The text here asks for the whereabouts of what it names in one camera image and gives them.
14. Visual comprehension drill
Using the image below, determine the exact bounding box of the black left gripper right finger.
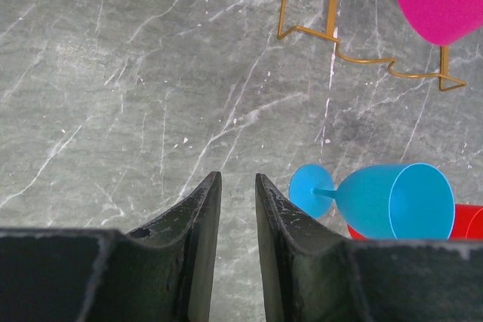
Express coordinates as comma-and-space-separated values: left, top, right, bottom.
255, 174, 482, 321

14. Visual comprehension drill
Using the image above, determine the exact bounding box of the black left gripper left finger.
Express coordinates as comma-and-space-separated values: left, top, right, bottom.
1, 172, 222, 321

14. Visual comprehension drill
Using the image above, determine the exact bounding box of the blue wine glass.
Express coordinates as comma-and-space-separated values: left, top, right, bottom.
289, 163, 456, 240

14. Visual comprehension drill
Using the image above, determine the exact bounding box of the red wine glass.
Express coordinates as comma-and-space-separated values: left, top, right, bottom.
343, 198, 482, 240

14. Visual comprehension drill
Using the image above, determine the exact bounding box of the gold wire wine glass rack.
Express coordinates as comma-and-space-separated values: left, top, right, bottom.
277, 0, 467, 92

